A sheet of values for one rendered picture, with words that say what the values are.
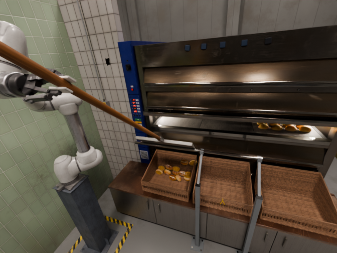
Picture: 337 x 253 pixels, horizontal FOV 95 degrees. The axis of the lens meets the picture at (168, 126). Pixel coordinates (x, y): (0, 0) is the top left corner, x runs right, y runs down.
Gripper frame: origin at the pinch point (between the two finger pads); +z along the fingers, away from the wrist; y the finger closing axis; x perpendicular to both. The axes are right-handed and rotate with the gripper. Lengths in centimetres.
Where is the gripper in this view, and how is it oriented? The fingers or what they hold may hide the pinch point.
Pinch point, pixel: (62, 84)
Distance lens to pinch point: 61.1
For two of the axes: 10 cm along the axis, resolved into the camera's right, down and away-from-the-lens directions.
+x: -2.8, -2.5, -9.3
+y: -1.5, 9.6, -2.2
